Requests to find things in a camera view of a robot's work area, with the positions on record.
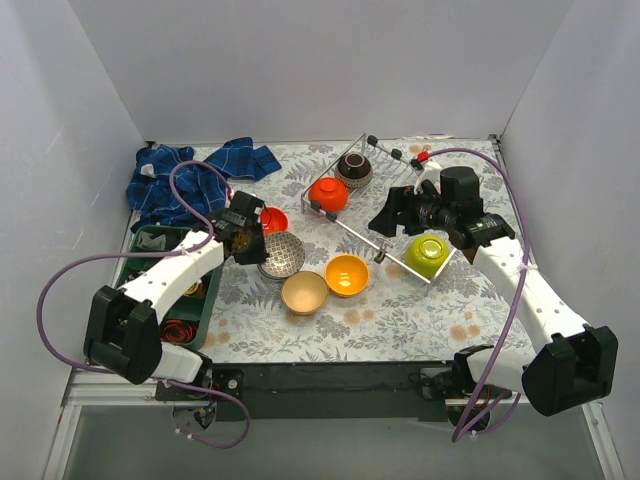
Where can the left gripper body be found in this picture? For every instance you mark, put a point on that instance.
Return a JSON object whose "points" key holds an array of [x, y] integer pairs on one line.
{"points": [[252, 248]]}

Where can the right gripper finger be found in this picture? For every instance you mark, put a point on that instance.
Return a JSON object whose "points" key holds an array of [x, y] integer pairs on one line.
{"points": [[412, 228], [395, 211]]}

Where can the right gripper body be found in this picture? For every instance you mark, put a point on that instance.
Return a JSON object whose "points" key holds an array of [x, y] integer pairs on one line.
{"points": [[404, 209]]}

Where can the white patterned bowl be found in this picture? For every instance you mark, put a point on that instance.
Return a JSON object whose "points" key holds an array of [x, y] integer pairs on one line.
{"points": [[286, 255]]}

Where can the lime green bowl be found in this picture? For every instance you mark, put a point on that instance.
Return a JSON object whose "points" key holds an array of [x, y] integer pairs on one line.
{"points": [[426, 254]]}

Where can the red-orange bowl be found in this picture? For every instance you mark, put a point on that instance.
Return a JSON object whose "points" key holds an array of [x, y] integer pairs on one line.
{"points": [[273, 220], [330, 193]]}

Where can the black bowl with gold rim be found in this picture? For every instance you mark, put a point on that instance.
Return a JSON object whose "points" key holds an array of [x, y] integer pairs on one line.
{"points": [[353, 170]]}

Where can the beige bowl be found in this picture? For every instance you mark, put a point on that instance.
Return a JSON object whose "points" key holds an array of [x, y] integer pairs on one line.
{"points": [[305, 292]]}

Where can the yellow-orange bowl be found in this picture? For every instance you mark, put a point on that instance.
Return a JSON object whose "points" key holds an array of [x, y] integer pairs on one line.
{"points": [[347, 275]]}

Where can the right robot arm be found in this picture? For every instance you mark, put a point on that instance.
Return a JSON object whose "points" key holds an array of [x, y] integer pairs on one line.
{"points": [[574, 363]]}

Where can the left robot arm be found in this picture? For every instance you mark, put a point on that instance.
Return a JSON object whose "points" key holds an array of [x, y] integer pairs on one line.
{"points": [[123, 331]]}

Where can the green compartment tray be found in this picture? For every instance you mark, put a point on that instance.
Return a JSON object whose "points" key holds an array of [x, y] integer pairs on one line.
{"points": [[187, 321]]}

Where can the blue plaid cloth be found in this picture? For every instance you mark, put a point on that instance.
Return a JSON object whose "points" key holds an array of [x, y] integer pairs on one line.
{"points": [[157, 186]]}

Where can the metal wire dish rack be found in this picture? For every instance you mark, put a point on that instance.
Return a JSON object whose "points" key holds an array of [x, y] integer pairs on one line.
{"points": [[390, 167]]}

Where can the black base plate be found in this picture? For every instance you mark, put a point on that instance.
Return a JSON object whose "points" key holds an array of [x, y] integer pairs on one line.
{"points": [[354, 390]]}

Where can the aluminium frame rail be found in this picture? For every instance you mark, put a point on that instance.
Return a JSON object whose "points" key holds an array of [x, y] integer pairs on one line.
{"points": [[84, 391]]}

